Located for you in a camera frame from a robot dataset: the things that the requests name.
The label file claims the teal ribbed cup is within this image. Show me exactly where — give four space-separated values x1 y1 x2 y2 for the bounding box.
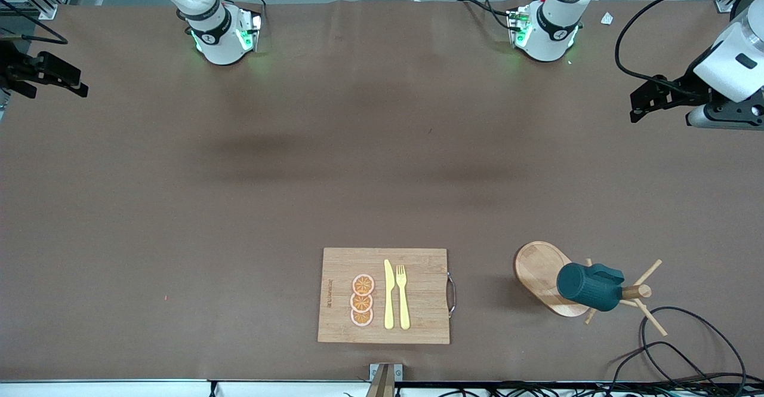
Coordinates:
556 262 626 312

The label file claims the green lit base connector box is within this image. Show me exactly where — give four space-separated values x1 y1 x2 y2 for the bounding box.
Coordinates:
507 6 533 49
236 10 264 53

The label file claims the wooden mug tree stand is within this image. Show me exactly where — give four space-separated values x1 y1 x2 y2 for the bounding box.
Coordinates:
513 241 669 337

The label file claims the brown table cover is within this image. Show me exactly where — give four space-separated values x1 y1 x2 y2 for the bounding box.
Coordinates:
0 0 764 383

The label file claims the bamboo cutting board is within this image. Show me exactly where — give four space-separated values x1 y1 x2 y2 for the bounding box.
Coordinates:
317 247 451 345

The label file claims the yellow plastic fork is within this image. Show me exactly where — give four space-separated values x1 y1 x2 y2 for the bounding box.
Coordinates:
396 264 411 331

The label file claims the yellow plastic knife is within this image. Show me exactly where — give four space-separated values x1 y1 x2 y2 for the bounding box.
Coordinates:
384 259 395 330

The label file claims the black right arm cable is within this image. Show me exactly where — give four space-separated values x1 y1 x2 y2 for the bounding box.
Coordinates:
0 0 68 45

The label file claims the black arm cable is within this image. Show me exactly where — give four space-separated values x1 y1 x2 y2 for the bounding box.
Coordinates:
0 0 68 45
614 0 754 85

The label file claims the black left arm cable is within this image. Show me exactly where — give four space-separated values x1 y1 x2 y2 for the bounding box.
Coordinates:
614 0 754 85

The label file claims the black looped cable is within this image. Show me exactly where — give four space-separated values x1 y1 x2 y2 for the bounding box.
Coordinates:
640 306 748 387
606 341 726 389

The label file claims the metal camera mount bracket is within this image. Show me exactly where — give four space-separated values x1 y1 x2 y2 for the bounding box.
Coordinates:
365 362 404 397

